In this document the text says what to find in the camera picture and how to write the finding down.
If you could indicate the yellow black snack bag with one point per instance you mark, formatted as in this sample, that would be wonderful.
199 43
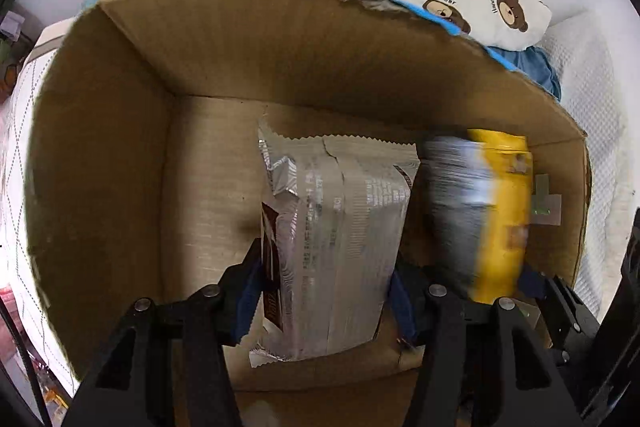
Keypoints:
479 187

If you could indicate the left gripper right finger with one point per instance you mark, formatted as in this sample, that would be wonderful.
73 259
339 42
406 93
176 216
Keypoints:
481 363

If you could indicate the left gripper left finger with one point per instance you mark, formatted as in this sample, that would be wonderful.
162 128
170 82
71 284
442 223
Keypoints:
130 382

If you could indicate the silver foil snack pack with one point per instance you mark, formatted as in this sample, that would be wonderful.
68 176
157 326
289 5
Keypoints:
333 211

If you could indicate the white textured blanket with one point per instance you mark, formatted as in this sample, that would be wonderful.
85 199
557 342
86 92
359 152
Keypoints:
591 94

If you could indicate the cardboard milk carton box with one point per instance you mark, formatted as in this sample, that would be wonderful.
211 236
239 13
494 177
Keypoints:
144 178

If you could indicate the clothes pile on rack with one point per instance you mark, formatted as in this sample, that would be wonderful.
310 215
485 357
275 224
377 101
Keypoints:
11 29

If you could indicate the blue bed sheet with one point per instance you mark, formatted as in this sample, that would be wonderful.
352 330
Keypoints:
536 65

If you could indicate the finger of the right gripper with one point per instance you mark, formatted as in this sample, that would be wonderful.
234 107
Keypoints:
569 322

